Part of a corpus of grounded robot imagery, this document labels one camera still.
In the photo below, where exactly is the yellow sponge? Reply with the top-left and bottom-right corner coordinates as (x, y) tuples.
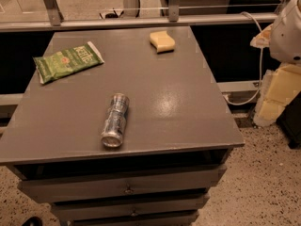
(150, 31), (175, 53)

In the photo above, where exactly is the bottom grey drawer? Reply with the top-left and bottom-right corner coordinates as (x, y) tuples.
(72, 210), (198, 226)

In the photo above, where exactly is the middle grey drawer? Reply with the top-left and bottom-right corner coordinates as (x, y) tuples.
(52, 193), (210, 220)

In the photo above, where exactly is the top grey drawer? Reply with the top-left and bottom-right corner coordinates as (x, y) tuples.
(18, 164), (227, 202)

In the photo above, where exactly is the silver redbull can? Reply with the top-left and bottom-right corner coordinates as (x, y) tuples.
(102, 93), (130, 148)

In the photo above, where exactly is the grey drawer cabinet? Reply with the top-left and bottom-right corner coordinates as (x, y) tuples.
(0, 27), (244, 226)

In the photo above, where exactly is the metal window rail frame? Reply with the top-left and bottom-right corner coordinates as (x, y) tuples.
(0, 0), (290, 33)

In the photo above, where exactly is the green Kettle chips bag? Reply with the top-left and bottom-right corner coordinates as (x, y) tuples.
(34, 41), (104, 85)

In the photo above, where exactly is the white cable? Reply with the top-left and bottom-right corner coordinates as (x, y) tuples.
(223, 11), (265, 106)

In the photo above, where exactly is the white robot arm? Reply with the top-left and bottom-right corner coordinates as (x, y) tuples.
(250, 0), (301, 127)

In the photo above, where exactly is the grey drawer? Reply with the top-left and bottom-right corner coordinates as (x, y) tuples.
(18, 164), (227, 202)
(52, 193), (210, 220)
(72, 210), (198, 226)

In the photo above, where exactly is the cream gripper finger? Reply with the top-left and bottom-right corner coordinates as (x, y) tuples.
(253, 63), (301, 127)
(250, 24), (272, 49)

